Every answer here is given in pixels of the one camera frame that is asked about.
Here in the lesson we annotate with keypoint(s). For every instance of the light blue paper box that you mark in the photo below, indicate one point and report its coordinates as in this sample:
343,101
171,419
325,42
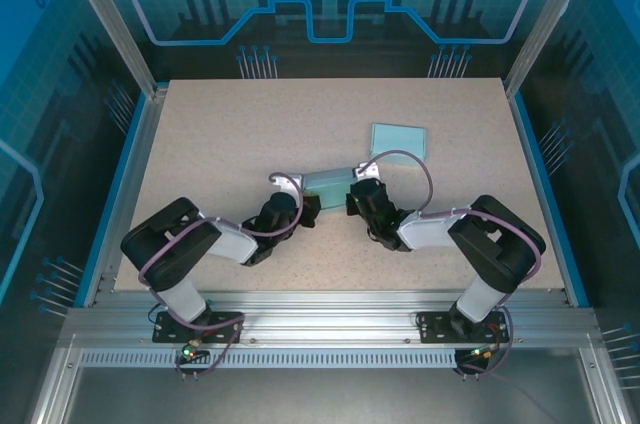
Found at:
400,141
327,189

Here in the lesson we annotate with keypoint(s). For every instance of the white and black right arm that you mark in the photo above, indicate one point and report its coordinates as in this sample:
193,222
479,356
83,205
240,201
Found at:
430,231

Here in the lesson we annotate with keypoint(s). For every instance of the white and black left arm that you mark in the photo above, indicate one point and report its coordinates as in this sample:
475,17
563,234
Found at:
232,241

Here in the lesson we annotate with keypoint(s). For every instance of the blue table edge strip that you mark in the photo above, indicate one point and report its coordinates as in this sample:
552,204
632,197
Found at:
117,194

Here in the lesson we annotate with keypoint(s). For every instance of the small connector with green light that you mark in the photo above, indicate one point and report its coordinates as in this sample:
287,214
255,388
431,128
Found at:
189,351
480,353

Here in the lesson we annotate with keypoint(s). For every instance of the aluminium frame rail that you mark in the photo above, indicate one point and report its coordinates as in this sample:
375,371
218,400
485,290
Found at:
325,316

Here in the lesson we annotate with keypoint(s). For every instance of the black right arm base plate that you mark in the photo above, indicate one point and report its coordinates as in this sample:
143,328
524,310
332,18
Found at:
430,326

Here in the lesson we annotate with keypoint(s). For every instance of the aluminium side rail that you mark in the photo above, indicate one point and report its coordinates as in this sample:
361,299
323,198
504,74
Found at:
144,144

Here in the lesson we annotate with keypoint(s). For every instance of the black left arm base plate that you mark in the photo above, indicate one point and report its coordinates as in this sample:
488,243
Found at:
161,329

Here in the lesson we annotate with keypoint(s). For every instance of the aluminium frame post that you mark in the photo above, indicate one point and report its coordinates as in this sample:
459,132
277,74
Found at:
114,19
548,19

